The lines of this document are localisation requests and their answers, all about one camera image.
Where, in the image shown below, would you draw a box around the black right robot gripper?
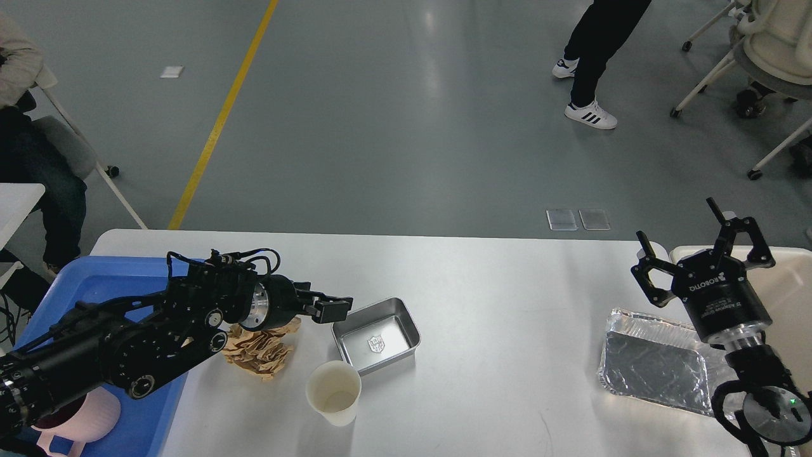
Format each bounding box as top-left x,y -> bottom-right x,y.
631,197 -> 776,346

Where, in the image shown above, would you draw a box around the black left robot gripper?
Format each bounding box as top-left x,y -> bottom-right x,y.
240,274 -> 353,332

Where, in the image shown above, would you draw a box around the small stainless steel tray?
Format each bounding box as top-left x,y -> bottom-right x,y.
332,297 -> 422,376

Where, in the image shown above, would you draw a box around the aluminium foil tray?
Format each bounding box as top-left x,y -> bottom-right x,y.
597,308 -> 736,417

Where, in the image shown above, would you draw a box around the pink plastic mug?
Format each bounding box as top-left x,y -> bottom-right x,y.
32,387 -> 121,456

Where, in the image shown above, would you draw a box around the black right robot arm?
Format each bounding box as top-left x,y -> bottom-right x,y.
631,197 -> 810,456

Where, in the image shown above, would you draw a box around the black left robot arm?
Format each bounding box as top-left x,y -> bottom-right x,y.
2,248 -> 353,439

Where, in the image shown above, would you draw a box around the cream plastic bin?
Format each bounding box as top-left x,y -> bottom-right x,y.
669,246 -> 812,457

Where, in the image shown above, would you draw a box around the crumpled brown paper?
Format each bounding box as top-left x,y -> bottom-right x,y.
221,316 -> 301,382

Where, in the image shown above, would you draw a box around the cream paper cup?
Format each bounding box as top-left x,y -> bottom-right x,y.
305,361 -> 362,427

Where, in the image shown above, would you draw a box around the right floor outlet plate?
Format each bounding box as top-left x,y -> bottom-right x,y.
578,209 -> 612,231

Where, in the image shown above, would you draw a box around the floor outlet plate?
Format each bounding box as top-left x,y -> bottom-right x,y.
546,209 -> 579,231
578,209 -> 612,231

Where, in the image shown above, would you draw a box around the left floor outlet plate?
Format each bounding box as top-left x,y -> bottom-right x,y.
546,209 -> 579,231

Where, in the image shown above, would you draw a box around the blue plastic tray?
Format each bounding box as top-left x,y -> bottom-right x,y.
14,256 -> 186,456

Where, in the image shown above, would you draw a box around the cream office chair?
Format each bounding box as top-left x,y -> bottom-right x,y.
669,0 -> 812,181

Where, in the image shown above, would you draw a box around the walking person black trousers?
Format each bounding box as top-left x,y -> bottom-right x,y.
552,1 -> 651,130

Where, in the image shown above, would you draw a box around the white floor marker square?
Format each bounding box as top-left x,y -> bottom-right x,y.
159,65 -> 185,79

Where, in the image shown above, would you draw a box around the white folding chair left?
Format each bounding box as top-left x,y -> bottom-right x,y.
32,65 -> 148,230

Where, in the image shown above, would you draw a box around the white side table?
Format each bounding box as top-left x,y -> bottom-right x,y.
1,183 -> 46,249

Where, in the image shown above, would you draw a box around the seated person at left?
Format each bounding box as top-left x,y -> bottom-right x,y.
1,14 -> 86,275

